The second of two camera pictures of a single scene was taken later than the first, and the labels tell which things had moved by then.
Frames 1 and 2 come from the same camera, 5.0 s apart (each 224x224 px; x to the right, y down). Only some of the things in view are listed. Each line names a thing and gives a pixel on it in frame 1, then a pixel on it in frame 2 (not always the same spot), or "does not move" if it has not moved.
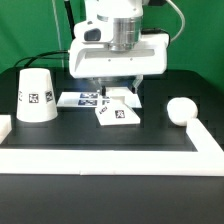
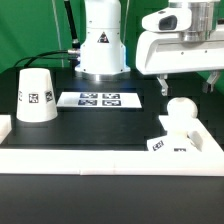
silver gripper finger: [103, 91] to [164, 85]
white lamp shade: [36, 98] does not move
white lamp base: [118, 107] to [183, 135]
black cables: [41, 56] does not move
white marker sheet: [83, 99] does not move
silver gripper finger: [137, 81] to [213, 77]
